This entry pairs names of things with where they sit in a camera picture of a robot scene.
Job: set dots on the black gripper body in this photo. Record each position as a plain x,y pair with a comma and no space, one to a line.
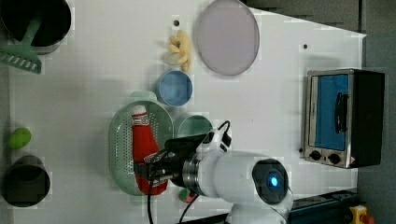
178,162

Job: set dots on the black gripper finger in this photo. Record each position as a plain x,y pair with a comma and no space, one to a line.
156,171

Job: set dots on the red ketchup bottle toy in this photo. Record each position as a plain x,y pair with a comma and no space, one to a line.
144,147

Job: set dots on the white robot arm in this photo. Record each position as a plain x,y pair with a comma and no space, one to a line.
256,186

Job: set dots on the green cup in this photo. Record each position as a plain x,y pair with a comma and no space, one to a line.
188,125

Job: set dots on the red strawberry toy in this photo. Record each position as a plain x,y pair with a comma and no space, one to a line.
186,196

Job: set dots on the blue cup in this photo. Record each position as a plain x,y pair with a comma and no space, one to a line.
174,88

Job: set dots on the yellow peeled banana toy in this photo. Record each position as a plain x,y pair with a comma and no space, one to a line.
180,51

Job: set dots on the lilac round plate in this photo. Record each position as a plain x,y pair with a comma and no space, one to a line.
228,37

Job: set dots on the black cylindrical holder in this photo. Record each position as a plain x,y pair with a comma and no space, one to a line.
26,182
17,14

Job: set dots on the green lime toy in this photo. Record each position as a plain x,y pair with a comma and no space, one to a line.
20,138

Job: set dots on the black toaster oven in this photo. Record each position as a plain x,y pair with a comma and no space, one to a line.
344,117

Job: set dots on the green slotted spatula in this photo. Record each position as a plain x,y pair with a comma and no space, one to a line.
23,55

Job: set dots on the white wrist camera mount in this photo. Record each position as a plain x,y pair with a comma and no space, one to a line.
216,140

